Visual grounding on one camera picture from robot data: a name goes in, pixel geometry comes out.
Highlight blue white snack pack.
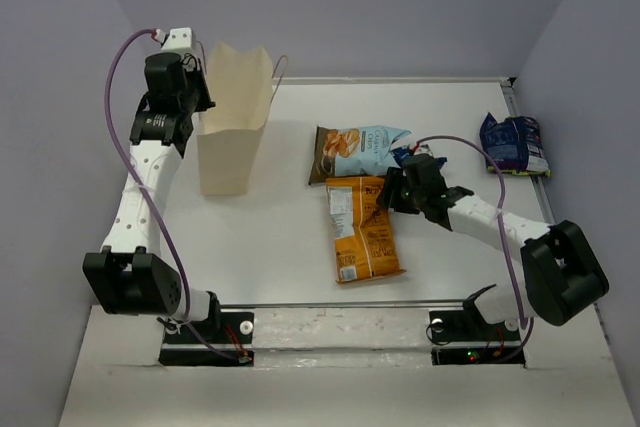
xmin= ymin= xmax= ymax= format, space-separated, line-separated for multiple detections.
xmin=391 ymin=142 xmax=447 ymax=169

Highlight light blue cassava chips bag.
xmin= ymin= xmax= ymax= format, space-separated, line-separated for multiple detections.
xmin=308 ymin=125 xmax=411 ymax=185

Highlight brown paper bag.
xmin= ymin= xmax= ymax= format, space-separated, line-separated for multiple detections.
xmin=197 ymin=42 xmax=289 ymax=196

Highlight orange chips bag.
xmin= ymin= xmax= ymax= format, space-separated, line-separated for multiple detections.
xmin=326 ymin=176 xmax=405 ymax=284

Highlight dark blue purple snack bag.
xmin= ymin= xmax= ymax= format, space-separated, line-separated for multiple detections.
xmin=479 ymin=113 xmax=551 ymax=177

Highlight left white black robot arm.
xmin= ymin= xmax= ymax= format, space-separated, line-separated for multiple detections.
xmin=82 ymin=51 xmax=222 ymax=342

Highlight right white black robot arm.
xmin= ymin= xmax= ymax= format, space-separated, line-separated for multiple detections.
xmin=377 ymin=154 xmax=610 ymax=339

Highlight white front cover board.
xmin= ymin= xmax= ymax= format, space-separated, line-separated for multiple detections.
xmin=61 ymin=309 xmax=634 ymax=426

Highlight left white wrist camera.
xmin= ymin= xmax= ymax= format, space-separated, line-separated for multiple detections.
xmin=161 ymin=27 xmax=196 ymax=56

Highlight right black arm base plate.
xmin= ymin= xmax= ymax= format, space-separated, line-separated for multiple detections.
xmin=425 ymin=310 xmax=526 ymax=366

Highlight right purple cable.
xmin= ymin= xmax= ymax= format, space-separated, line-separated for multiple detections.
xmin=413 ymin=134 xmax=536 ymax=363

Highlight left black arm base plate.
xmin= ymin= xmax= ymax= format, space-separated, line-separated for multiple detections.
xmin=158 ymin=309 xmax=255 ymax=367

